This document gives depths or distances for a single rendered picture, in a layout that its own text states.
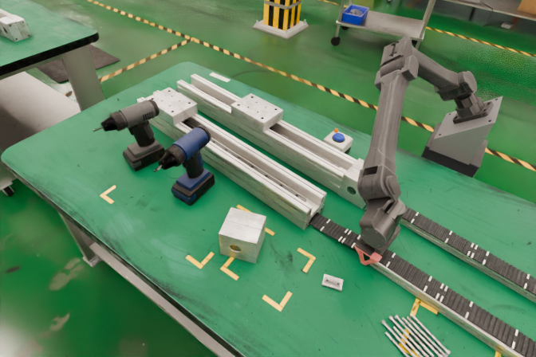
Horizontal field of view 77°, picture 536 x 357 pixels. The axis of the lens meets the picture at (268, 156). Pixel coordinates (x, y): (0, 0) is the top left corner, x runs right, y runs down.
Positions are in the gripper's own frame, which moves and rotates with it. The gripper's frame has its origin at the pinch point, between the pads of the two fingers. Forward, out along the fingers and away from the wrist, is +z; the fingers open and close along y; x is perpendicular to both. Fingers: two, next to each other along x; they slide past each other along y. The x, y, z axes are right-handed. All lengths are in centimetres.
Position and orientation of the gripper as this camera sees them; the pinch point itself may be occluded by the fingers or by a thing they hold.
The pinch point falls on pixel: (371, 253)
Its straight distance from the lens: 99.5
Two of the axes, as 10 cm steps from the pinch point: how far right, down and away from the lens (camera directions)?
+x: 7.5, 4.7, -4.7
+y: -6.6, 4.6, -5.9
